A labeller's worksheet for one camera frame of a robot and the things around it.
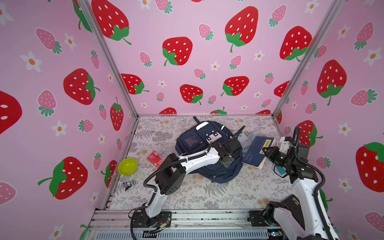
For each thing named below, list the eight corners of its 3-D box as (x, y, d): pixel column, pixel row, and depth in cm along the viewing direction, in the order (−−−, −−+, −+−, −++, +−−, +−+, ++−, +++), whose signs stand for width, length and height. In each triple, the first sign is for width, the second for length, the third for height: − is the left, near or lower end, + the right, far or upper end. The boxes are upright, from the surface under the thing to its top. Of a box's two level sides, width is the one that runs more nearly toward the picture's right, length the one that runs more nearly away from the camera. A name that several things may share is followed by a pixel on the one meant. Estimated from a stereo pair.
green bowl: (118, 176, 91) (115, 173, 86) (124, 162, 97) (120, 158, 93) (136, 176, 91) (133, 173, 86) (140, 162, 97) (138, 158, 93)
